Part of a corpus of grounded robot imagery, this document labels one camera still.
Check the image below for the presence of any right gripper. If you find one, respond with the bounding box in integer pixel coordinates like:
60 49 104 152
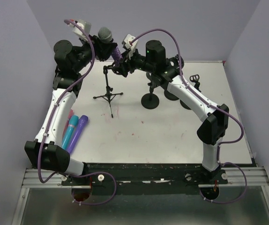
112 47 154 79

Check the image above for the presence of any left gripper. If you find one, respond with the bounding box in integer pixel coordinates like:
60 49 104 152
73 34 117 73

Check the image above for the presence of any purple glitter microphone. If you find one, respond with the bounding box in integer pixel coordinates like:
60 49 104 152
98 27 122 65

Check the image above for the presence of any black tripod shock-mount stand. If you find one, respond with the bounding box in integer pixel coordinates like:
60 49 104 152
93 63 124 118

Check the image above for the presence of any black round-base clip stand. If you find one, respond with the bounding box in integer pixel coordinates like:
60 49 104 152
141 72 159 110

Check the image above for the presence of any black shock-mount desk stand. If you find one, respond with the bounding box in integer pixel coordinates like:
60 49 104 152
164 55 185 102

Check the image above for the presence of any plain purple microphone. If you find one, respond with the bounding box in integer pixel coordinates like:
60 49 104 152
66 115 89 154

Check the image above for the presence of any pink microphone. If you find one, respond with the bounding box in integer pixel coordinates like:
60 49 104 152
63 109 74 135

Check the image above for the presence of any teal microphone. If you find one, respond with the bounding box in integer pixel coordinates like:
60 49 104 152
62 115 79 150

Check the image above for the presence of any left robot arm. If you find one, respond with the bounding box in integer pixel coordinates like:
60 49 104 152
24 36 118 185

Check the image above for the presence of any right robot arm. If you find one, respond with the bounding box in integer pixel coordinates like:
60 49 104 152
114 40 229 184

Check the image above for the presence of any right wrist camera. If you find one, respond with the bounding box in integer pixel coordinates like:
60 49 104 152
122 34 138 59

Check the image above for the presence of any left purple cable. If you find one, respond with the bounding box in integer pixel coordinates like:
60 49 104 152
37 19 117 207

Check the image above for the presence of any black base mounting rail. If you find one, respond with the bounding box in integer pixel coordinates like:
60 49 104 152
62 163 228 196

